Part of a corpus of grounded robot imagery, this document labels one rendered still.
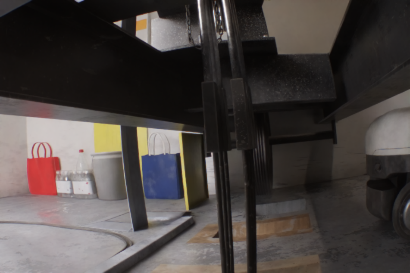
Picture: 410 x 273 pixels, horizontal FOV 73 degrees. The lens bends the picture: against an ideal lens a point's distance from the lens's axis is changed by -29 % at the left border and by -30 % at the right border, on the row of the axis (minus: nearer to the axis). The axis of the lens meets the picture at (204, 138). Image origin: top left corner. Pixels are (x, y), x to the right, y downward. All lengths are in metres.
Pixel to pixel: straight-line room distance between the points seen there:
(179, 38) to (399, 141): 0.98
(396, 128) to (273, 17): 2.07
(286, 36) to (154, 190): 1.47
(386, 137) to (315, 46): 1.91
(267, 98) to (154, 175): 1.31
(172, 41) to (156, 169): 1.27
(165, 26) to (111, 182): 1.39
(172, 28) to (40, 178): 2.12
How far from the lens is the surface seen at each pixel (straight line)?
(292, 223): 1.44
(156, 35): 1.49
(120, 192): 2.60
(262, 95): 1.45
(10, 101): 0.59
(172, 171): 2.48
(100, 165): 2.57
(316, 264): 0.86
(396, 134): 0.87
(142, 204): 1.59
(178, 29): 1.47
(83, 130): 3.03
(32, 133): 3.47
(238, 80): 0.64
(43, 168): 3.15
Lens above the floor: 0.30
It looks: 2 degrees up
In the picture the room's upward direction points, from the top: 5 degrees counter-clockwise
